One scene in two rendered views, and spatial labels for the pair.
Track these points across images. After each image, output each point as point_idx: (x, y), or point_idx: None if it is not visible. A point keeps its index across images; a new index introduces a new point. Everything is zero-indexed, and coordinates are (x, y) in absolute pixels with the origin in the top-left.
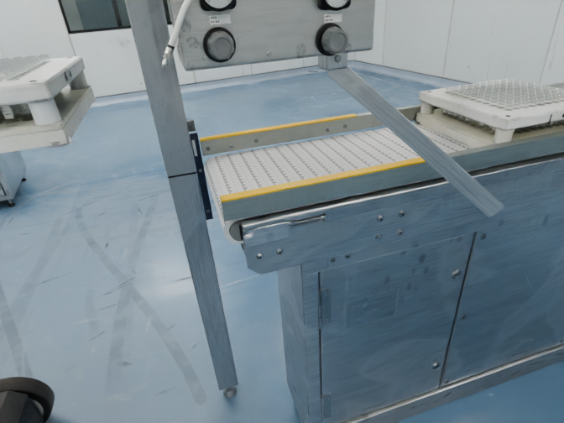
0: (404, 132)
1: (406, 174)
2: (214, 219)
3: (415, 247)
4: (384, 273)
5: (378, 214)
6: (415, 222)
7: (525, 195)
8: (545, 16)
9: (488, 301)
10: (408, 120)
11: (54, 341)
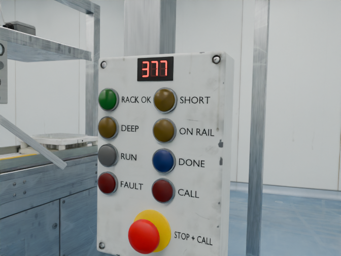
0: (23, 136)
1: (24, 160)
2: None
3: (32, 207)
4: (17, 226)
5: (13, 181)
6: (31, 187)
7: (76, 174)
8: (72, 123)
9: (74, 244)
10: (24, 132)
11: None
